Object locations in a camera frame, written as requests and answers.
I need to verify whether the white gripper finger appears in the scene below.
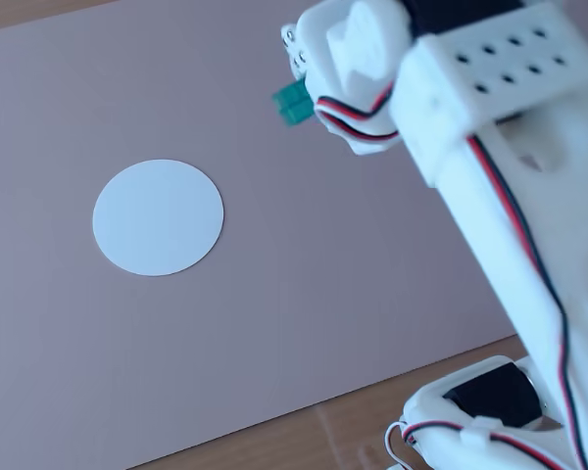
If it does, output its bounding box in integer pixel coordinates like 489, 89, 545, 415
280, 23, 310, 79

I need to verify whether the pink rectangular mat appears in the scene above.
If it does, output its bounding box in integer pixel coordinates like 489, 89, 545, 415
0, 0, 588, 470

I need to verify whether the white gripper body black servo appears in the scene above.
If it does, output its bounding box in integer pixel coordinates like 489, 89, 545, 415
296, 0, 417, 157

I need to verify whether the red white black gripper cable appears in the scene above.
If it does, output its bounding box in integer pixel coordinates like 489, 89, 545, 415
315, 80, 402, 141

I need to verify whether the teal lego brick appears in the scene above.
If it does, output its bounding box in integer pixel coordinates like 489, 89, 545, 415
271, 79, 316, 127

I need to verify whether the red white black base cable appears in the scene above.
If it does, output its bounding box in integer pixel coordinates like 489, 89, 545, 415
384, 419, 572, 470

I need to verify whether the white paper circle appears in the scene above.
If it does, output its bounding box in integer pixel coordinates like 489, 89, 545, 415
91, 158, 225, 277

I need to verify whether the red white black arm cable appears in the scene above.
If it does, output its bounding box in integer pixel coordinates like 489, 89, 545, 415
465, 134, 588, 470

